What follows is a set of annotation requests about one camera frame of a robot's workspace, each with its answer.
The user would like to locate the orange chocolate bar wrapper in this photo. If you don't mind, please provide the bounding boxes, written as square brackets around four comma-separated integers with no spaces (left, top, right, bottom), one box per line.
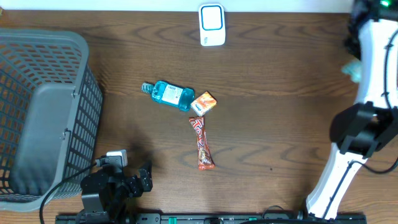
[189,116,215,170]

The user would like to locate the blue mouthwash bottle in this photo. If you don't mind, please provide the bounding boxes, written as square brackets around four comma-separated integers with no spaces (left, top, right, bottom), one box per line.
[141,80,195,112]

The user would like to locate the small orange snack box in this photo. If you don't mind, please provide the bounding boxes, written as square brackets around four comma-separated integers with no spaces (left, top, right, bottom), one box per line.
[190,91,217,116]

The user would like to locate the teal wet wipes pack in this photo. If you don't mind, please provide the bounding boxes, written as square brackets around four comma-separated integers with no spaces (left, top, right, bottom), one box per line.
[341,59,362,83]

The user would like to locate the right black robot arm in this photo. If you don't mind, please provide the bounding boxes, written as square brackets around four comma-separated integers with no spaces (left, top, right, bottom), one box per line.
[291,0,397,223]

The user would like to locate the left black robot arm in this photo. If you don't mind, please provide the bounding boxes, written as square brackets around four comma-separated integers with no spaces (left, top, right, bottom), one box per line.
[80,159,153,223]

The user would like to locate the white barcode scanner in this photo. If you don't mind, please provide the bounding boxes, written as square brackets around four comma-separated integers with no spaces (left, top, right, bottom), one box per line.
[198,4,226,47]

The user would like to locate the grey plastic shopping basket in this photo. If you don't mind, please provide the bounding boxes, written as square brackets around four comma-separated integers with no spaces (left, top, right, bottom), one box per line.
[1,29,103,212]

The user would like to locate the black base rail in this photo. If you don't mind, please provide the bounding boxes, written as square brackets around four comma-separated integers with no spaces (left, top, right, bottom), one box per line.
[55,212,368,224]

